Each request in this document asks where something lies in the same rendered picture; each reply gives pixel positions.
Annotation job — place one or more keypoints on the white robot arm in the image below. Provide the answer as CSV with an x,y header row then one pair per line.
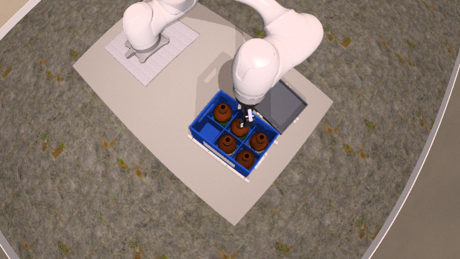
x,y
257,65

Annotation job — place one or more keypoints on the blue plastic crate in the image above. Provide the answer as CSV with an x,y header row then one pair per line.
x,y
209,132

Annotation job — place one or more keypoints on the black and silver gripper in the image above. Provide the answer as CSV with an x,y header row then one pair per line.
x,y
247,117

